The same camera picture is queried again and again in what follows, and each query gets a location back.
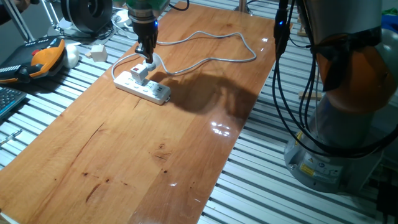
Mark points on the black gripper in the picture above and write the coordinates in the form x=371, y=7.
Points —
x=145, y=31

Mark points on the white bulb holder with bulb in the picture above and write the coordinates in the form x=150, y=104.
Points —
x=140, y=73

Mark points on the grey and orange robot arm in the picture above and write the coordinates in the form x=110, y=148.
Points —
x=345, y=62

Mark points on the white power strip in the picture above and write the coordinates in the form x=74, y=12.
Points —
x=143, y=90

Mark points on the white house-shaped block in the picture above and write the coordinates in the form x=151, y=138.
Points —
x=99, y=53

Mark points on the small plain wooden piece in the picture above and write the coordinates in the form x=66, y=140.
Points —
x=88, y=55

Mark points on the silver metal stand leg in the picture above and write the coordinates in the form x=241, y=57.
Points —
x=49, y=15
x=18, y=20

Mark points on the thin support pole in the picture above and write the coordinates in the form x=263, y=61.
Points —
x=244, y=6

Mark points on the glossy wooden board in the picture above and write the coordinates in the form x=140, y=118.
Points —
x=124, y=155

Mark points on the orange and black teach pendant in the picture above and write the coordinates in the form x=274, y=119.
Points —
x=40, y=59

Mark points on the black connector with blue light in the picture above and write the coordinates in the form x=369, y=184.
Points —
x=281, y=34

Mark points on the black keyboard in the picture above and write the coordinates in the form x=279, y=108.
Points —
x=9, y=99

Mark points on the wooden peg rack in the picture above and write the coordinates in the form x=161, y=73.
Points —
x=301, y=29

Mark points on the small metal pen tool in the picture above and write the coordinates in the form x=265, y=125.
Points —
x=11, y=137

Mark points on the tan wooden strip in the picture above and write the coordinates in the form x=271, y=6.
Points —
x=309, y=95

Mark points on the blue bag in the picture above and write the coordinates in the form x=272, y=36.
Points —
x=390, y=23

